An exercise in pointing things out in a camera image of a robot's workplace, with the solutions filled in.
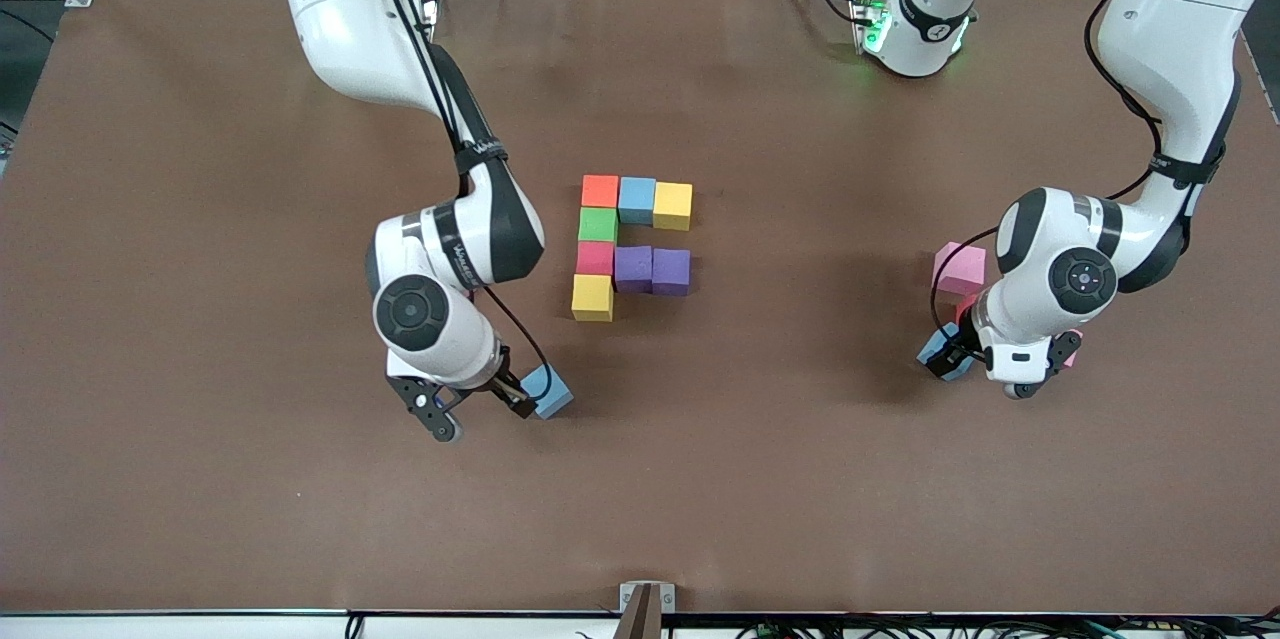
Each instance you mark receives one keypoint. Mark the small metal bracket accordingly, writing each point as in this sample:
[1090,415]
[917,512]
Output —
[628,597]

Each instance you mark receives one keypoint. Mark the blue foam block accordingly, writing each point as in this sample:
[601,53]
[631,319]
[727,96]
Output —
[932,344]
[637,201]
[552,394]

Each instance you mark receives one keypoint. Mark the pink foam block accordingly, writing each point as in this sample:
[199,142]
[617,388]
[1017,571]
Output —
[959,269]
[1073,351]

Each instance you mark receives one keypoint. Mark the red foam block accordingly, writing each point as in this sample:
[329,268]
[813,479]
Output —
[964,309]
[595,259]

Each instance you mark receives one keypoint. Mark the orange foam block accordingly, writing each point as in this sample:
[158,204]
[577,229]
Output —
[600,192]

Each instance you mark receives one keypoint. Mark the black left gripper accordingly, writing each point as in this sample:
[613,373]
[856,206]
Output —
[962,346]

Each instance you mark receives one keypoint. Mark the large table mat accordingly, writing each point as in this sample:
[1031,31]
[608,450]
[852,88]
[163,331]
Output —
[300,469]

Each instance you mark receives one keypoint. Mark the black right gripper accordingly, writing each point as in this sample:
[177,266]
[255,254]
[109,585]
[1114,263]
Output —
[507,392]

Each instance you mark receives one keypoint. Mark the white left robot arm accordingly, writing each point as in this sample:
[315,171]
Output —
[1080,274]

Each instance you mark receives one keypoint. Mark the green foam block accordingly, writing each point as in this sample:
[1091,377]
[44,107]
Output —
[598,226]

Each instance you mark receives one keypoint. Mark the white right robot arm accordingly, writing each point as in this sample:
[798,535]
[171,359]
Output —
[415,314]

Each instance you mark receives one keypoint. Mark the white table frame rail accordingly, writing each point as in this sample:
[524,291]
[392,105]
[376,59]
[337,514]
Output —
[200,629]

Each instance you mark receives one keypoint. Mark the yellow foam block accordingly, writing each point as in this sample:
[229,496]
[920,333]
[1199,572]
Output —
[673,207]
[592,297]

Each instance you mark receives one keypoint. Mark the purple foam block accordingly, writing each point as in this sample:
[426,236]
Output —
[671,271]
[633,269]

